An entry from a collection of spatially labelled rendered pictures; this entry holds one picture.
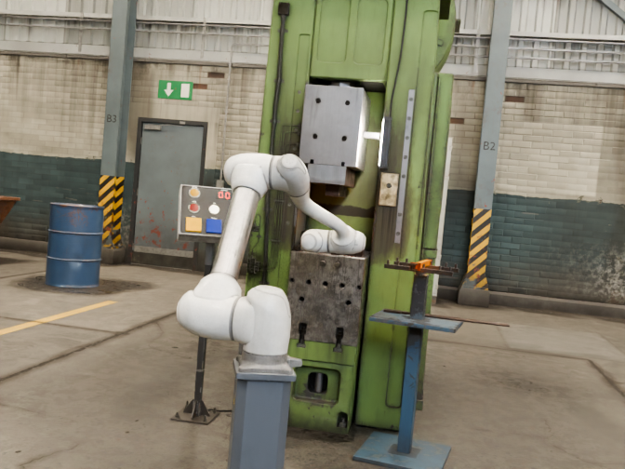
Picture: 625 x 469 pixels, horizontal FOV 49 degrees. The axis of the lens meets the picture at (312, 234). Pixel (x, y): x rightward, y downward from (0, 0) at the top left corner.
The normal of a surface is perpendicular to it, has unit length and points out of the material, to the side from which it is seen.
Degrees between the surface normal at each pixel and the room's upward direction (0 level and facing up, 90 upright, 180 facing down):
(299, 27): 90
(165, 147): 90
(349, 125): 90
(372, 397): 90
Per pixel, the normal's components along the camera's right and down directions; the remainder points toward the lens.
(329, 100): -0.17, 0.04
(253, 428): 0.16, 0.07
